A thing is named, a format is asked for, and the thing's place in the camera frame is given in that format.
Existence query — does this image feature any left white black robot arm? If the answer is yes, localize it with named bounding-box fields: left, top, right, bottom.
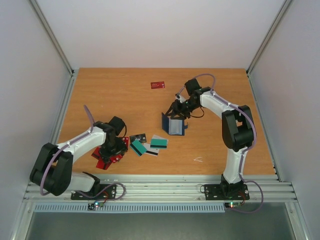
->
left=29, top=116, right=128, bottom=199

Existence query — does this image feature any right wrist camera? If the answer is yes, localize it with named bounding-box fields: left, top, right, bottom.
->
left=175, top=93, right=185, bottom=102

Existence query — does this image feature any left circuit board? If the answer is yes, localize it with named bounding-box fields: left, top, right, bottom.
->
left=87, top=202, right=104, bottom=211

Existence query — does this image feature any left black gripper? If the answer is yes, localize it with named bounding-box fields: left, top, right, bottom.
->
left=98, top=137, right=128, bottom=163

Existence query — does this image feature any right circuit board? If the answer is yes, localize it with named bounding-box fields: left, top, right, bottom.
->
left=224, top=201, right=244, bottom=209

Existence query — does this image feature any left aluminium corner post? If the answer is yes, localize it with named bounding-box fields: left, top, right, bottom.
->
left=27, top=0, right=75, bottom=76

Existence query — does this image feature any red card bottom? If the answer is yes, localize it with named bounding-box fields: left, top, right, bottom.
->
left=96, top=160, right=113, bottom=170

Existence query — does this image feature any grey slotted cable duct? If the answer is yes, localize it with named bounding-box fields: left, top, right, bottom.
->
left=33, top=202, right=225, bottom=214

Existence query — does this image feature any lone red card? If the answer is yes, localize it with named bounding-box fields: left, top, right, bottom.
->
left=150, top=81, right=165, bottom=89

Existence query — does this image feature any teal card middle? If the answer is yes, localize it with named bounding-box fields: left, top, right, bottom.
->
left=130, top=139, right=147, bottom=156

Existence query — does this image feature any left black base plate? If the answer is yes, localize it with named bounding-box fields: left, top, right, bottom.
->
left=70, top=183, right=117, bottom=201

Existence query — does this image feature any red card behind teal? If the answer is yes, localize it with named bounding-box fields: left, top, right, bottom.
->
left=122, top=137, right=130, bottom=149

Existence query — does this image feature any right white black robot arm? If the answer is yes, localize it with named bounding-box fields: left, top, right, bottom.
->
left=161, top=78, right=257, bottom=200

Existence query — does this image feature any aluminium rail frame front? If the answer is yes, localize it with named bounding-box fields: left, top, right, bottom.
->
left=23, top=174, right=298, bottom=204

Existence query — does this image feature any circuit board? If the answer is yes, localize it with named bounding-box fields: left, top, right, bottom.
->
left=87, top=202, right=104, bottom=211
left=224, top=201, right=244, bottom=209

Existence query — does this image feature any aluminium corner post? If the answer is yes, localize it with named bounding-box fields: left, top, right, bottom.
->
left=27, top=0, right=75, bottom=76
left=246, top=0, right=294, bottom=78

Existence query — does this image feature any navy blue card holder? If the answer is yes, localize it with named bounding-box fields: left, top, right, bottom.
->
left=161, top=112, right=188, bottom=136

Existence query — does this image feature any right aluminium corner post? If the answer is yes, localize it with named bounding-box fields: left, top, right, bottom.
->
left=246, top=0, right=294, bottom=78

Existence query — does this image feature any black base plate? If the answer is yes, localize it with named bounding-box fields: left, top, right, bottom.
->
left=204, top=184, right=250, bottom=201
left=70, top=183, right=117, bottom=201

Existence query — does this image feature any teal card right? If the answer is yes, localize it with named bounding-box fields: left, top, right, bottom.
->
left=150, top=138, right=168, bottom=149

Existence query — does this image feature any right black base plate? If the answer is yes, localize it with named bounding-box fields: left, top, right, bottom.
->
left=204, top=184, right=250, bottom=201

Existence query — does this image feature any red card with chip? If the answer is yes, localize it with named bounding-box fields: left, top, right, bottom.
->
left=111, top=154, right=124, bottom=163

